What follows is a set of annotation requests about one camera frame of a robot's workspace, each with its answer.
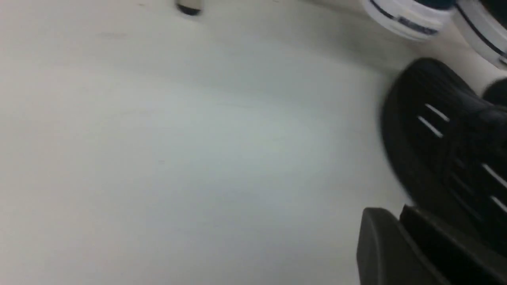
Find black canvas sneaker left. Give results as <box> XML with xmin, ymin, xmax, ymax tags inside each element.
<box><xmin>453</xmin><ymin>0</ymin><xmax>507</xmax><ymax>70</ymax></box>

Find navy slip-on shoe left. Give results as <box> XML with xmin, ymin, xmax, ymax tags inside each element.
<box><xmin>360</xmin><ymin>0</ymin><xmax>456</xmax><ymax>42</ymax></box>

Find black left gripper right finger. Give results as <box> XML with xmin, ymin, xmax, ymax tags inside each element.
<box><xmin>400</xmin><ymin>205</ymin><xmax>506</xmax><ymax>285</ymax></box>

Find stainless steel shoe rack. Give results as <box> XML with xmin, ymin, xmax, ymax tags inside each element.
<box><xmin>174</xmin><ymin>0</ymin><xmax>204</xmax><ymax>16</ymax></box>

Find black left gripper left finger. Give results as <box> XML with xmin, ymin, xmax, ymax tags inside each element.
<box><xmin>356</xmin><ymin>207</ymin><xmax>450</xmax><ymax>285</ymax></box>

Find black knit sneaker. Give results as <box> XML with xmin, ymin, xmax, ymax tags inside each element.
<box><xmin>380</xmin><ymin>57</ymin><xmax>506</xmax><ymax>256</ymax></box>
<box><xmin>482</xmin><ymin>78</ymin><xmax>507</xmax><ymax>107</ymax></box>

